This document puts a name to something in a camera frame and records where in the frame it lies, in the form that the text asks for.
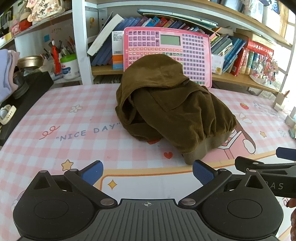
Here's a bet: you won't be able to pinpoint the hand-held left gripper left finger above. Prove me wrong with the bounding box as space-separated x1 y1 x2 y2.
32 160 118 208

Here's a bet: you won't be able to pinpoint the row of books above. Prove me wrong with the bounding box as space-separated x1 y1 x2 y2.
91 16 247 75

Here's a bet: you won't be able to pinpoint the colourful paper decoration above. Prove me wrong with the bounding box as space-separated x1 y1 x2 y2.
251 56 279 85

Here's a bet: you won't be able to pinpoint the pink toy learning tablet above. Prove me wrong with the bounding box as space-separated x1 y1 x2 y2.
123 26 212 89

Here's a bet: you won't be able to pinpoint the brown corduroy pants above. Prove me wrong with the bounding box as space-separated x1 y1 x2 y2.
115 54 238 165

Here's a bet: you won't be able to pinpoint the white wooden bookshelf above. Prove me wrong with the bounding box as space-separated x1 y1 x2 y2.
0 0 296 98

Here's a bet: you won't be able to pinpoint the white wristwatch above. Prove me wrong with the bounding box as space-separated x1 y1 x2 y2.
0 105 17 126

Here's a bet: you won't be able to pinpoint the pink checked cartoon table mat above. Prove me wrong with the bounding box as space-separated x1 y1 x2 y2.
0 83 296 241

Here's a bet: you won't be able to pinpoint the red boxed book set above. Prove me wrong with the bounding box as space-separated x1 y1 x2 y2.
231 38 275 77

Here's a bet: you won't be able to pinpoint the bunch of pens and brushes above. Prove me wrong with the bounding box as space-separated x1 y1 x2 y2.
40 37 77 61

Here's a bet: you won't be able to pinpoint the stack of folded lavender clothes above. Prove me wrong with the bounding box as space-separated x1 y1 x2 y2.
0 49 21 103

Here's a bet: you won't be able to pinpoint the dark pouch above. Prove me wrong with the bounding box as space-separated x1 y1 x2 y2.
12 71 30 100

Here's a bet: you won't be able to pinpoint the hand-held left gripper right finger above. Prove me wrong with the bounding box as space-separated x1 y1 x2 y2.
178 159 271 207

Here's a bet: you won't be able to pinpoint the white box with orange label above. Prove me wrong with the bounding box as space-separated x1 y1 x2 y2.
112 30 125 70

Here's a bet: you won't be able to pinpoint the brass bowl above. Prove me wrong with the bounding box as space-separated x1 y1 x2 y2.
17 56 44 70

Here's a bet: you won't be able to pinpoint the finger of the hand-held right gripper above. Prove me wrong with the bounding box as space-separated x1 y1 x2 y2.
276 147 296 159
234 156 296 174

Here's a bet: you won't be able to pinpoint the small pink red toy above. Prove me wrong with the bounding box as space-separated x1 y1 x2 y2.
10 17 33 36

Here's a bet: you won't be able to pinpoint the thick white book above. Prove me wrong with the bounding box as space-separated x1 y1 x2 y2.
87 13 125 57

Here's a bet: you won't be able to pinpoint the teal flat laptop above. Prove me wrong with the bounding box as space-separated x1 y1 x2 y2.
137 9 218 27

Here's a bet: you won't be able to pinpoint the person's right hand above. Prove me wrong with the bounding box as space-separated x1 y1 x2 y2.
286 199 296 232

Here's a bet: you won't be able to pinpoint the floral fabric bag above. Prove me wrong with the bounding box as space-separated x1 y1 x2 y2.
25 0 66 23

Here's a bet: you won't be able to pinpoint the red pen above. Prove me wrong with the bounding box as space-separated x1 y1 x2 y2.
51 39 61 75

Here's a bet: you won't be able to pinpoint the white jar with green lid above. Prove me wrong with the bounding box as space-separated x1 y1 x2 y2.
60 54 81 80

